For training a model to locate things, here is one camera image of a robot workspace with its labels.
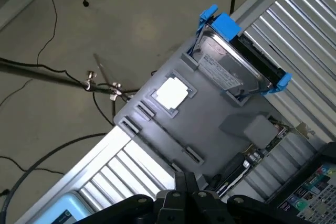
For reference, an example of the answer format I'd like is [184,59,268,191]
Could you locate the green graphics card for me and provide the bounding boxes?
[211,120,317,198]

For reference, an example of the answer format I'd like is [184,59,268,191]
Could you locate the gray plastic parts rack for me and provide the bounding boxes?
[114,47,281,190]

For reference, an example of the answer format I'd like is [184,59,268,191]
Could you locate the light blue box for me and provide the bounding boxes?
[25,191,94,224]

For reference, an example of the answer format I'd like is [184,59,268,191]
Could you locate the silver square CPU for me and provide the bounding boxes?
[155,77,190,110]

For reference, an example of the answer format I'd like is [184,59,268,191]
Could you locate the hard disk in blue caddy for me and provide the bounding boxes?
[187,4,293,101]

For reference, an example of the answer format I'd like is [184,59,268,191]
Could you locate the metal stand clamp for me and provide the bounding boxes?
[82,69,124,101]

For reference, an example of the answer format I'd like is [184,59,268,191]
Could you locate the black stand rod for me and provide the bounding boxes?
[0,57,89,90]

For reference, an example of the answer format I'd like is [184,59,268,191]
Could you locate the white floor platform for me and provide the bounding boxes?
[0,0,62,30]

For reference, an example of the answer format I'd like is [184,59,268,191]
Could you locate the thick black floor cable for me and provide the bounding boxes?
[0,132,110,224]

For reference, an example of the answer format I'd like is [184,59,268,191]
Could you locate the thin black floor cable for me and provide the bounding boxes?
[36,0,65,66]

